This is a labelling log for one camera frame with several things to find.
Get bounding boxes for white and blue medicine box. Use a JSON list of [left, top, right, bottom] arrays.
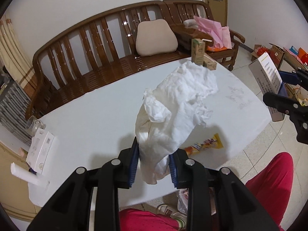
[[248, 52, 288, 122]]

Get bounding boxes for yellow snack wrapper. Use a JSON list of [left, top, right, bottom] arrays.
[[184, 133, 223, 157]]

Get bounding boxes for white tissue paper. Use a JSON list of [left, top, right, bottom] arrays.
[[135, 60, 218, 185]]

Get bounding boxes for plastic trash bag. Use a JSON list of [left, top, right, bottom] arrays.
[[177, 187, 216, 215]]

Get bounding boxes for cardboard boxes on floor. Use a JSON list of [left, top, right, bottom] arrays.
[[251, 43, 307, 106]]

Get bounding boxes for red trouser leg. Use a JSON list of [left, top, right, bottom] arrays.
[[119, 209, 180, 231], [245, 152, 294, 230]]

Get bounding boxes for white paper roll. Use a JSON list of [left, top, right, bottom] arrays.
[[10, 163, 50, 188]]

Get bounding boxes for red trouser leg left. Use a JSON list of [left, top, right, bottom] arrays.
[[119, 209, 180, 231]]

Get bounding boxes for white slipper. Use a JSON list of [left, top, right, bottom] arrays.
[[156, 204, 187, 230]]

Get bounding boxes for white flat box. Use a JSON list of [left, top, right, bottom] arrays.
[[26, 128, 54, 174]]

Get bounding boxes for pink plastic bag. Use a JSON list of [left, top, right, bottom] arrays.
[[194, 16, 232, 52]]

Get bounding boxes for small beige carton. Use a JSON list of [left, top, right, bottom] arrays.
[[203, 53, 217, 70]]

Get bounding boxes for clear glass jar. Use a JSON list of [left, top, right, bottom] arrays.
[[25, 115, 46, 136]]

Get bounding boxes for tall green drink carton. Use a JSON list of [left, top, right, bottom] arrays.
[[191, 39, 206, 66]]

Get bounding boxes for brown wooden armchair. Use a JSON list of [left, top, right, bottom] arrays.
[[163, 0, 245, 71]]

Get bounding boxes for beige seat cushion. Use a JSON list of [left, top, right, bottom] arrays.
[[136, 19, 178, 56]]

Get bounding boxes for long brown wooden bench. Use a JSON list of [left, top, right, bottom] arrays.
[[25, 1, 198, 118]]

